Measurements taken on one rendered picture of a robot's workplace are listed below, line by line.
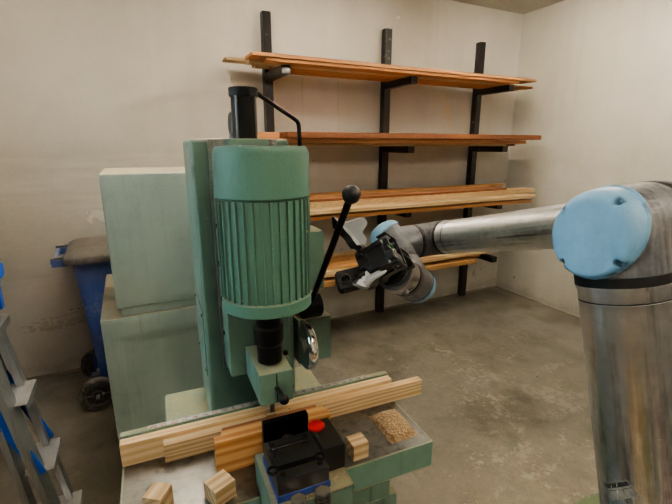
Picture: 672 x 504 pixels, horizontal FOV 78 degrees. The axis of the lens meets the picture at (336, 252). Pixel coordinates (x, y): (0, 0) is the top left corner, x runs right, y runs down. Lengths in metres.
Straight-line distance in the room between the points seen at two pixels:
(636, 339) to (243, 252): 0.59
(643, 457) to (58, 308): 3.14
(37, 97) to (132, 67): 0.57
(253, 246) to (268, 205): 0.08
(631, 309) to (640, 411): 0.13
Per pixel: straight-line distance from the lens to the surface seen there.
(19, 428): 1.65
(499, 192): 3.96
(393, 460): 0.96
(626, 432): 0.71
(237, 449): 0.90
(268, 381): 0.87
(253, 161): 0.71
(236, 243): 0.75
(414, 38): 3.95
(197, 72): 3.19
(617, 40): 4.20
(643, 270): 0.64
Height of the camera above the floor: 1.51
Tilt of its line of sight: 14 degrees down
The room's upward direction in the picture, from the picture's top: straight up
